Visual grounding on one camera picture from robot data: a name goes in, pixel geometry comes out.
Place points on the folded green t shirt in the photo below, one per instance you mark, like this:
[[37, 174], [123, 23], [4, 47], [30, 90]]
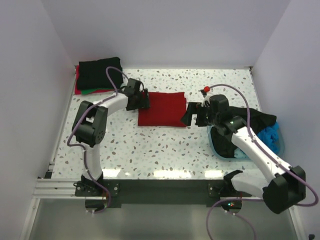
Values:
[[93, 91]]

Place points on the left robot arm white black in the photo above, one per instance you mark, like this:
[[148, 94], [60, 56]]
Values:
[[89, 129]]

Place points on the black t shirt in basket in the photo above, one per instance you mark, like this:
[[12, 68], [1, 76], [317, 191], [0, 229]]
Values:
[[258, 121]]

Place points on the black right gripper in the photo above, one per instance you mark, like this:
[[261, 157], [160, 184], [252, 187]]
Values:
[[186, 119]]

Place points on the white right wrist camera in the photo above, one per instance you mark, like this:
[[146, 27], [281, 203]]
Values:
[[206, 93]]

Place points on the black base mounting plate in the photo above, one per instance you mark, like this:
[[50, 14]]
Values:
[[118, 192]]

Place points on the blue plastic basket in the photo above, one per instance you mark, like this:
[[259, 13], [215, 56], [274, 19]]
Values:
[[280, 144]]

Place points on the folded red t shirt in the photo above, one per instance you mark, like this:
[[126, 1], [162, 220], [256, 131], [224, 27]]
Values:
[[77, 75]]

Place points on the red t shirt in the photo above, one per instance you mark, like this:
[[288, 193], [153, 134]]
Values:
[[77, 75], [166, 110]]

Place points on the blue t shirt in basket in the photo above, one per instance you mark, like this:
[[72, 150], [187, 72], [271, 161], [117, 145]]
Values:
[[269, 136]]

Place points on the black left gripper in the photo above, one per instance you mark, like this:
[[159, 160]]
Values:
[[144, 102]]

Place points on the folded black t shirt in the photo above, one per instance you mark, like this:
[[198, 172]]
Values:
[[92, 74]]

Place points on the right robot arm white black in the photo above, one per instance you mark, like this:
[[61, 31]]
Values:
[[281, 185]]

